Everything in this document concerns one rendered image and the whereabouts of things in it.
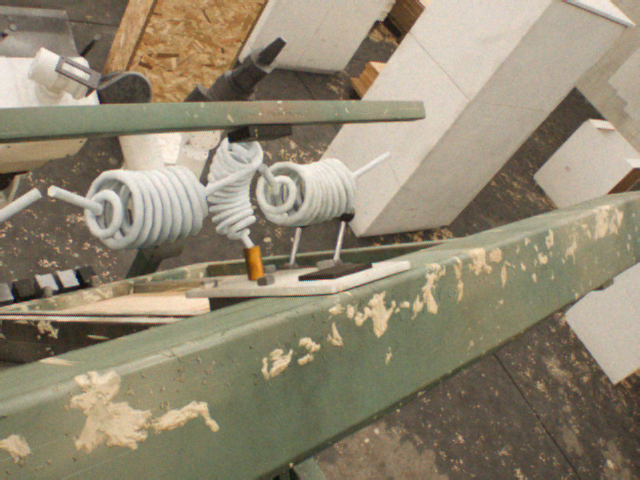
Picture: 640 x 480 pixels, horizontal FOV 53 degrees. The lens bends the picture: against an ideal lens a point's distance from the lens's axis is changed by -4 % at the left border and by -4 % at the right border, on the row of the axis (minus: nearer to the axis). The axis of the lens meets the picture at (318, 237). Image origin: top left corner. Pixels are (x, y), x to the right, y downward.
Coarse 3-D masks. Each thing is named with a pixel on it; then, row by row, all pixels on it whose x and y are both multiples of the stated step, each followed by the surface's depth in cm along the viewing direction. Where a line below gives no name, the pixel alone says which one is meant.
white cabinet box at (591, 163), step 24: (576, 144) 554; (600, 144) 538; (624, 144) 565; (552, 168) 573; (576, 168) 556; (600, 168) 540; (624, 168) 525; (552, 192) 574; (576, 192) 558; (600, 192) 542
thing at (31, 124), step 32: (0, 128) 39; (32, 128) 40; (64, 128) 42; (96, 128) 44; (128, 128) 45; (160, 128) 47; (192, 128) 50; (224, 128) 53; (320, 160) 71; (384, 160) 72; (32, 192) 44; (64, 192) 46; (96, 192) 52; (128, 192) 54; (160, 192) 51; (192, 192) 53; (256, 192) 66; (288, 192) 70; (320, 192) 66; (352, 192) 69; (96, 224) 51; (128, 224) 55; (160, 224) 51; (288, 224) 65
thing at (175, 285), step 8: (160, 280) 168; (168, 280) 163; (176, 280) 159; (184, 280) 156; (192, 280) 153; (200, 280) 149; (224, 280) 142; (136, 288) 168; (144, 288) 165; (152, 288) 162; (160, 288) 160; (168, 288) 157; (176, 288) 155; (184, 288) 153; (192, 288) 151
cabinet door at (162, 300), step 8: (128, 296) 162; (136, 296) 159; (144, 296) 156; (152, 296) 153; (160, 296) 150; (168, 296) 147; (176, 296) 145; (184, 296) 143; (88, 304) 158; (96, 304) 156; (104, 304) 155; (112, 304) 152; (120, 304) 149; (128, 304) 146; (136, 304) 144; (144, 304) 141; (152, 304) 139; (160, 304) 136; (168, 304) 134; (176, 304) 131; (184, 304) 129; (192, 304) 127; (200, 304) 122; (208, 304) 121
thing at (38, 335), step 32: (256, 128) 54; (288, 128) 57; (224, 160) 58; (256, 160) 59; (224, 192) 60; (224, 224) 61; (256, 256) 61; (224, 288) 58; (256, 288) 55; (288, 288) 52; (320, 288) 49; (0, 320) 103; (32, 320) 94; (64, 320) 86; (96, 320) 80; (128, 320) 75; (160, 320) 71; (0, 352) 105; (32, 352) 96; (64, 352) 87
